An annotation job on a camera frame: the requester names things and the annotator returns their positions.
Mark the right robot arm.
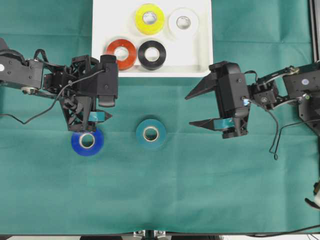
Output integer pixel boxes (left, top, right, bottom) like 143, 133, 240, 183
186, 61, 320, 139

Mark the black aluminium frame rail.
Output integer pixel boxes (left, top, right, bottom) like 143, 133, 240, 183
308, 0, 320, 62

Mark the black tape roll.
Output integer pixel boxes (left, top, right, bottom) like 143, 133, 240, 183
138, 40, 167, 71

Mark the blue tape roll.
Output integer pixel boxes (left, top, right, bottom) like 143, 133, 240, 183
71, 128, 104, 157

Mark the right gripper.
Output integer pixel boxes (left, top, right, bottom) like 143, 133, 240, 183
185, 61, 279, 139

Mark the white plastic case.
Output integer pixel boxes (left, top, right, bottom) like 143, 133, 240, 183
91, 0, 214, 78

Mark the right camera cable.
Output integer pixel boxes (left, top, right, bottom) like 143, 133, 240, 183
243, 98, 320, 161

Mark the yellow tape roll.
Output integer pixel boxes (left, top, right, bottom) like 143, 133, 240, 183
135, 3, 165, 35

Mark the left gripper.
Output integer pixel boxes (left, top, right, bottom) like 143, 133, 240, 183
43, 55, 112, 132

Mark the green tape roll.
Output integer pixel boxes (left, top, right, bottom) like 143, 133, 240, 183
136, 119, 167, 150

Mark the white tape roll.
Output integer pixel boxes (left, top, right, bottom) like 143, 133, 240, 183
168, 8, 199, 39

